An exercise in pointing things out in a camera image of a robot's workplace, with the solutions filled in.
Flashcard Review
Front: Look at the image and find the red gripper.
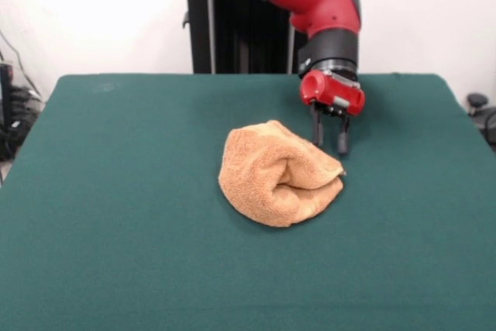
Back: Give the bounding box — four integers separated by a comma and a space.
298, 69, 367, 158

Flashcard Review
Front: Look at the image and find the orange terry towel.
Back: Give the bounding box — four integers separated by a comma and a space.
217, 119, 347, 228

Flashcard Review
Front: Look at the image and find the black office chair base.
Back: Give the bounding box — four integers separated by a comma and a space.
466, 92, 496, 142

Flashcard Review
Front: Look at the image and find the dark green table cloth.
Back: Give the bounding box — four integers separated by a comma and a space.
0, 73, 496, 331

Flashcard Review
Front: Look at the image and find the black power strip with plugs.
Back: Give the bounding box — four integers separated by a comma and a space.
9, 85, 43, 117

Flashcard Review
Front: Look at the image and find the black computer box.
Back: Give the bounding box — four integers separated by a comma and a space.
0, 61, 15, 134

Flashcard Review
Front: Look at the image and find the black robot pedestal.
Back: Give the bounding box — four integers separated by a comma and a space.
169, 0, 309, 75

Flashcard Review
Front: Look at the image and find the grey cable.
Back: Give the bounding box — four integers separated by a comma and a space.
0, 29, 30, 90

